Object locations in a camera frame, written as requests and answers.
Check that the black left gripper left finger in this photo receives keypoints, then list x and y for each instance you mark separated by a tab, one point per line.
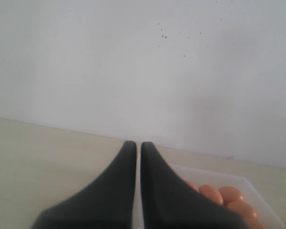
106	203

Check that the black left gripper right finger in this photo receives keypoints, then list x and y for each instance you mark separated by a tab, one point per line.
169	203

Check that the brown egg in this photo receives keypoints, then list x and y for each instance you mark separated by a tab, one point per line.
192	185
230	194
211	193
243	209
253	224

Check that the clear plastic storage box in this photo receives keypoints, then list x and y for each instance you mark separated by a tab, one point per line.
267	217

